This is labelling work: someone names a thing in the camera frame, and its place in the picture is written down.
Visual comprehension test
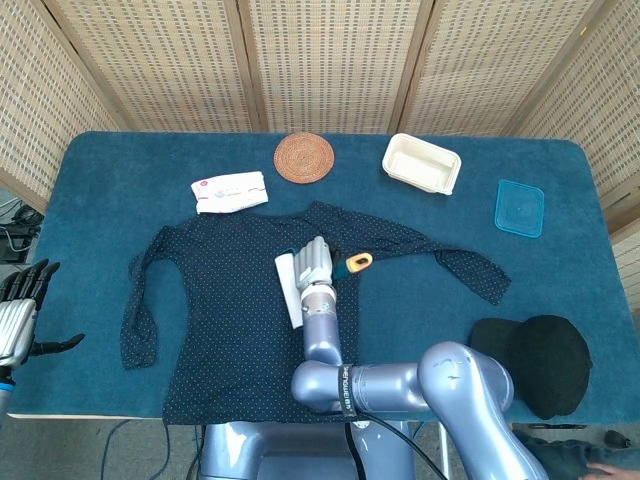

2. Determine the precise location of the blue-grey robot torso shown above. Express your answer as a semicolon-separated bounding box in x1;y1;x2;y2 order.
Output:
199;418;417;480

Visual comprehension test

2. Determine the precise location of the teal trouser leg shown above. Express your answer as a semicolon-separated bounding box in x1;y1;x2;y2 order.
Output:
513;430;640;480

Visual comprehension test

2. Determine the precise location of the person's bare hand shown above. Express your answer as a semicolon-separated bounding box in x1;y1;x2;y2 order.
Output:
584;461;640;480

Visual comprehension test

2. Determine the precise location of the woven bamboo folding screen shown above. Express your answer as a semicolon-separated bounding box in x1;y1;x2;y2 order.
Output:
0;0;640;311

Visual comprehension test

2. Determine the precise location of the white wet wipes pack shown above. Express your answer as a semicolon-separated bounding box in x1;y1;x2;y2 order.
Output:
189;170;270;216

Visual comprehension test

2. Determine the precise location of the black floor equipment with cables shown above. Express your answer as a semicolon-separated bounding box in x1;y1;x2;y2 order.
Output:
0;198;45;265

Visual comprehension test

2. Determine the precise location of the blue floor cable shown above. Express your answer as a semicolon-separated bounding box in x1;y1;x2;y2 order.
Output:
99;419;174;480

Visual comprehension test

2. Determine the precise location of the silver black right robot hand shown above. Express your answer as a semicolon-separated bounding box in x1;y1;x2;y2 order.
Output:
294;236;342;291

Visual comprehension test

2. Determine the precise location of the black cap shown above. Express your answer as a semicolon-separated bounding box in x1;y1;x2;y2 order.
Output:
469;314;595;421

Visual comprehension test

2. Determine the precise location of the round woven rattan coaster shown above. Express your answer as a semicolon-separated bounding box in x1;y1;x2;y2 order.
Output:
273;131;336;185

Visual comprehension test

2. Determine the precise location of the blue plastic container lid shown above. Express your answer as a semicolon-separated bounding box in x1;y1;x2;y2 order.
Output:
493;178;545;240

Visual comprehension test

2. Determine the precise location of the cream plastic food container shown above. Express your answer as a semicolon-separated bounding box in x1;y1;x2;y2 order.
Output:
381;132;463;197

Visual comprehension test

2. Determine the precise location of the blue table cloth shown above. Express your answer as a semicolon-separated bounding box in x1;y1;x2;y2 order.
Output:
8;130;632;424

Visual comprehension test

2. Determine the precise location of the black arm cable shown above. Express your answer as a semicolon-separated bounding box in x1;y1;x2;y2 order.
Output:
349;413;449;480

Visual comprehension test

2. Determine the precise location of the teal lint roller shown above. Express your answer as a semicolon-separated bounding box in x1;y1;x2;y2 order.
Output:
274;244;374;330

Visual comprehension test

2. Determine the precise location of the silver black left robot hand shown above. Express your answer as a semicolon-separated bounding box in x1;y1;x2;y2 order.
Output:
0;258;85;370

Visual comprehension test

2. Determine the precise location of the navy polka dot shirt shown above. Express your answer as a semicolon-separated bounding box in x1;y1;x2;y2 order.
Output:
118;200;512;426

